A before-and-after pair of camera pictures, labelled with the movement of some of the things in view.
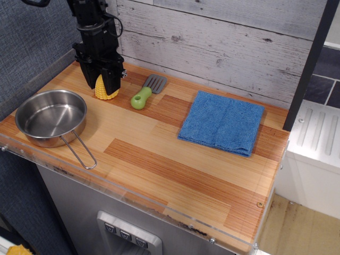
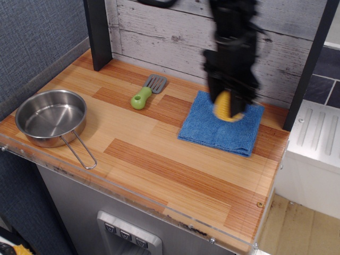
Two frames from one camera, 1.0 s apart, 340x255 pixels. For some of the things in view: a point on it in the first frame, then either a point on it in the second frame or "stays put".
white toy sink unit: [310, 172] stays put
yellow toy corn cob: [100, 92] → [222, 107]
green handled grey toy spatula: [153, 83] stays put
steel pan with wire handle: [53, 118] stays put
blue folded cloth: [228, 124] stays put
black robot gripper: [98, 52] → [231, 65]
